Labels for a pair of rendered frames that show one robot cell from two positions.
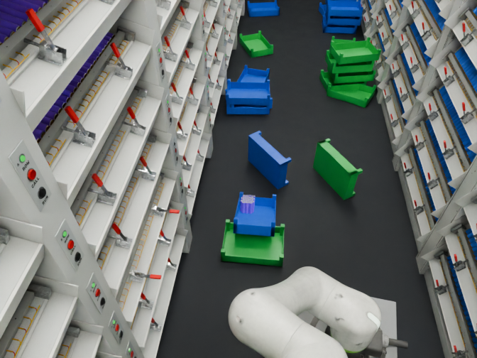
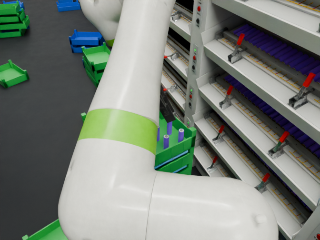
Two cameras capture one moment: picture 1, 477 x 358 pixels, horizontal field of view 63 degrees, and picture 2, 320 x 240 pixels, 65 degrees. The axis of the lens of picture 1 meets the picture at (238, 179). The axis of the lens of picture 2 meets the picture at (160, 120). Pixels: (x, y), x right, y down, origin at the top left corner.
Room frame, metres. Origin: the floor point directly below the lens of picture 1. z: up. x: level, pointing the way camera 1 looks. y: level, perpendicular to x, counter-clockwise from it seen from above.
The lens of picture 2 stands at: (0.48, -0.19, 1.12)
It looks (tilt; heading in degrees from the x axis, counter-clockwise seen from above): 40 degrees down; 150
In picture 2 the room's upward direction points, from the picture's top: straight up
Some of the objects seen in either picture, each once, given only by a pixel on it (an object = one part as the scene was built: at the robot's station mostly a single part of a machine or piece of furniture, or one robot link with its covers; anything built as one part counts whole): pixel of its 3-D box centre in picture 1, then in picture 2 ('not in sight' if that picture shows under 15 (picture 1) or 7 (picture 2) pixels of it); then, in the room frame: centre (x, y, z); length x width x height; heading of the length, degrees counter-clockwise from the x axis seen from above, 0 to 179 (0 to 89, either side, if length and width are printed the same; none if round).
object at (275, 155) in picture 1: (268, 159); not in sight; (1.65, -0.18, 0.10); 0.30 x 0.08 x 0.20; 34
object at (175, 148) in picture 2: not in sight; (142, 137); (-0.08, 0.06, 0.52); 0.30 x 0.20 x 0.08; 93
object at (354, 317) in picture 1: (351, 319); not in sight; (0.51, -0.34, 0.49); 0.16 x 0.13 x 0.19; 51
